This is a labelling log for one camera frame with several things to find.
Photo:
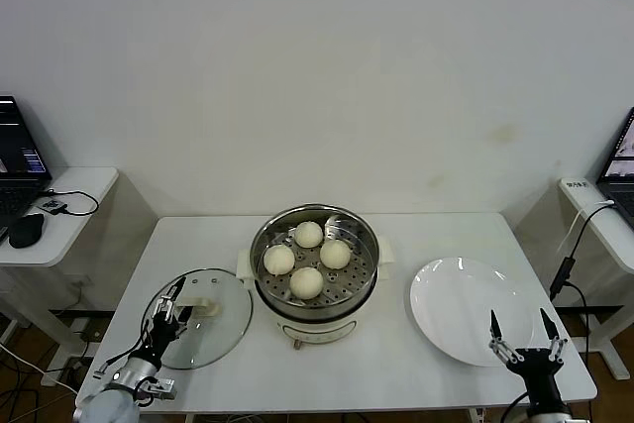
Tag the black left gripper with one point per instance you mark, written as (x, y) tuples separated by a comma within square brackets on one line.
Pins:
[(163, 331)]

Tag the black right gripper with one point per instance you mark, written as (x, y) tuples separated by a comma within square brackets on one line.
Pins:
[(540, 368)]

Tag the white steamed baozi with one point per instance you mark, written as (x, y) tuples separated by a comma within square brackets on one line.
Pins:
[(308, 235), (336, 253), (278, 259), (306, 283)]

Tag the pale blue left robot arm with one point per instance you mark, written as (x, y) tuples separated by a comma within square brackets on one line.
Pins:
[(111, 405)]

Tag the stainless steel steamer basket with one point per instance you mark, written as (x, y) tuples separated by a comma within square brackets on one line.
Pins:
[(359, 279)]

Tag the white round plate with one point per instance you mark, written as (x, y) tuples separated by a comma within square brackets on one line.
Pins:
[(460, 309)]

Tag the cream electric cooker base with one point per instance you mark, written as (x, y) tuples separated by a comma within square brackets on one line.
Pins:
[(317, 331)]

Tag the small black device white sticker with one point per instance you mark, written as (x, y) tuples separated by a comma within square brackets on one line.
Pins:
[(51, 205)]

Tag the white label sticker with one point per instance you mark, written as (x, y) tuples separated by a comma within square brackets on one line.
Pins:
[(578, 184)]

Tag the black computer mouse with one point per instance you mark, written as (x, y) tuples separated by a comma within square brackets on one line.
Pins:
[(27, 230)]

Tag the dark grey laptop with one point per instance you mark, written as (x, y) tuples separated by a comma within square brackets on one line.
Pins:
[(621, 165)]

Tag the black laptop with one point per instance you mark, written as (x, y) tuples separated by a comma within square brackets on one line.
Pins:
[(20, 160)]

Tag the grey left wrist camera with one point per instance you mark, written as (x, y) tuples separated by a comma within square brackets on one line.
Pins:
[(161, 387)]

